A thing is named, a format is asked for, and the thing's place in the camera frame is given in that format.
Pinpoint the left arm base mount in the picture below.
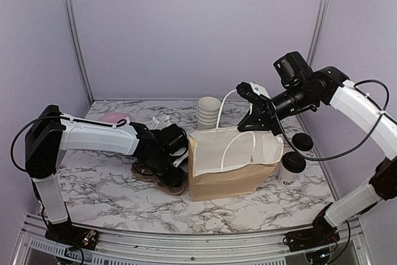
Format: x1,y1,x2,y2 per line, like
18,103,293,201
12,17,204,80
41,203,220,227
45,220,99,251

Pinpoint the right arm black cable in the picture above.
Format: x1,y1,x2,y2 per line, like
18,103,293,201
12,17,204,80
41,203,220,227
266,79,390,162

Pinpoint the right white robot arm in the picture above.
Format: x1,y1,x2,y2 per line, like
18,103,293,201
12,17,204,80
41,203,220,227
236,52,396,245

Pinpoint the brown cardboard cup carrier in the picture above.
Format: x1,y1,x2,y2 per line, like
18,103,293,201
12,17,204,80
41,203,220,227
131,161,188,195

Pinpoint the stack of white cups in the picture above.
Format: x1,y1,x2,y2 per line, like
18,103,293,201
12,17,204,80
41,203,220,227
197,96,221,130

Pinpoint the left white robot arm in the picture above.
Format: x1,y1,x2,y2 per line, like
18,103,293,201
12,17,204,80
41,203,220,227
24,105,188,243

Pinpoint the pink plate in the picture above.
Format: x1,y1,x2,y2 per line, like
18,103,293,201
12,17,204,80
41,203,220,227
99,112,130,124

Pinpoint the aluminium front rail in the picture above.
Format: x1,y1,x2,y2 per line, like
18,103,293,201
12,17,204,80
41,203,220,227
11,214,373,264

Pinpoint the right aluminium frame post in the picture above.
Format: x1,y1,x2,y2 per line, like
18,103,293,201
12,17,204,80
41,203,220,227
303,0,335,64

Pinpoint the left aluminium frame post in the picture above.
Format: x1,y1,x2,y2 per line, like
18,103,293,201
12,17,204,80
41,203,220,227
63,0,94,105

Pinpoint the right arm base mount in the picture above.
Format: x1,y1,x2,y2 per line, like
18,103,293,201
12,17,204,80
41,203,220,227
283,206,340,252

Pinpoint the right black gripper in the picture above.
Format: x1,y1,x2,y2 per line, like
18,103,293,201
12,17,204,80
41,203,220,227
238,81,318,135

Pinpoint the aluminium frame post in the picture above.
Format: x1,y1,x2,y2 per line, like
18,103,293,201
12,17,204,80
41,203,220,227
303,0,335,64
63,0,94,105

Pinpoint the black plastic cup lid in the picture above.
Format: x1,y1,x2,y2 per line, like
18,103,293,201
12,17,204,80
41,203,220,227
281,151,306,174

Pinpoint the brown paper bag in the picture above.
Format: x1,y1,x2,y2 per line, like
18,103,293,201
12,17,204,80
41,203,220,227
187,89,285,203

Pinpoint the white paper coffee cup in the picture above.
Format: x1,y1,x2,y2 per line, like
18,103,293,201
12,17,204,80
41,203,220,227
277,166,300,187

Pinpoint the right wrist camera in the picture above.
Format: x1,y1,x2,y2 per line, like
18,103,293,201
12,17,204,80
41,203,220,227
236,82,270,105

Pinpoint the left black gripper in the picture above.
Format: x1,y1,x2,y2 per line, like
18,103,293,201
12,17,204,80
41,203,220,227
146,149,185,187

